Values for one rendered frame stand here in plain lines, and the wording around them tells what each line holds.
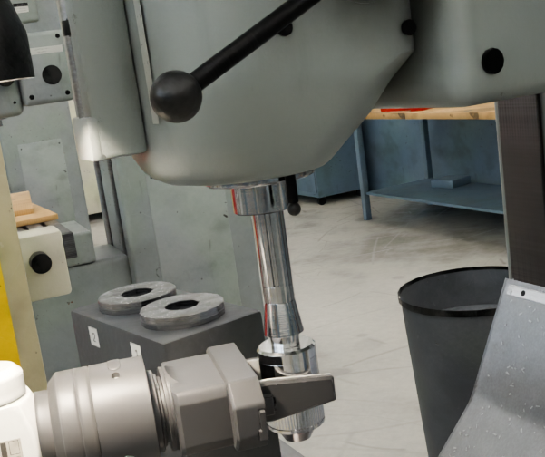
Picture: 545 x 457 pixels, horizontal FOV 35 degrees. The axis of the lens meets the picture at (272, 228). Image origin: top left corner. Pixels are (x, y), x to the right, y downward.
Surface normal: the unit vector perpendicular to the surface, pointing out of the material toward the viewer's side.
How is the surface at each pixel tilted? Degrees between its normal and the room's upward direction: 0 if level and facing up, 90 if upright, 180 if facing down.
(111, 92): 90
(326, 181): 90
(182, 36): 90
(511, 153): 90
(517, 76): 99
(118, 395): 47
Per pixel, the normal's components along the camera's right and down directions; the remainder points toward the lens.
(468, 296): -0.10, 0.15
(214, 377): -0.12, -0.97
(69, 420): 0.15, -0.32
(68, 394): 0.04, -0.69
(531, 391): -0.85, -0.25
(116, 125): 0.45, 0.11
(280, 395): 0.24, 0.15
